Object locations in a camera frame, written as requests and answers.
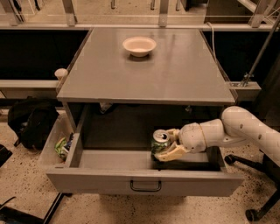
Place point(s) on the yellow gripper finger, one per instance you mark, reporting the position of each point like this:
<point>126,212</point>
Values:
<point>173,135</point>
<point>171,152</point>

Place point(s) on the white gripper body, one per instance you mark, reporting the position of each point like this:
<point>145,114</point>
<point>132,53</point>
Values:
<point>191,137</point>

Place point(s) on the green soda can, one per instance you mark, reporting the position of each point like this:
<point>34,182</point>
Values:
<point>160,141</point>

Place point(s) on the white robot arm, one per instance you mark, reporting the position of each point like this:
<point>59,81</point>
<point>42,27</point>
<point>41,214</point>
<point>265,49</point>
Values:
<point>236,127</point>

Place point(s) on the grey open drawer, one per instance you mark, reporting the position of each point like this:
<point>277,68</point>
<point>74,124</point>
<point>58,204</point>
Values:
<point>108,151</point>

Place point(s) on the grey cabinet table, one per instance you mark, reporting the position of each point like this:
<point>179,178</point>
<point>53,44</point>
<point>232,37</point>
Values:
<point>180,71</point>

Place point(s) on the white bowl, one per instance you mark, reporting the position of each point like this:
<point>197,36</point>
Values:
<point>139,46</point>

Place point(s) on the green snack bag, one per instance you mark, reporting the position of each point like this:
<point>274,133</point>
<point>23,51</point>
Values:
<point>60,149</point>

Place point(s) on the white paper cup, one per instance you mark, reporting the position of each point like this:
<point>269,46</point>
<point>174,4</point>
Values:
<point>61,73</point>

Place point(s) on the metal diagonal rod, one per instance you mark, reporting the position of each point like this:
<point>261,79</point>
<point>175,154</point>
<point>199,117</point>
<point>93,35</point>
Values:
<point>244,82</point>

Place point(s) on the black backpack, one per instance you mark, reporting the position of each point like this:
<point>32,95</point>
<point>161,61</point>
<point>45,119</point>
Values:
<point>32,120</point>

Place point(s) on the black stand base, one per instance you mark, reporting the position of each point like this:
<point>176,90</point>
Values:
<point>10,215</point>

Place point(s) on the black drawer handle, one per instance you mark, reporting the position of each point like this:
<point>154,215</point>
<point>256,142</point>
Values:
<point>145,186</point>

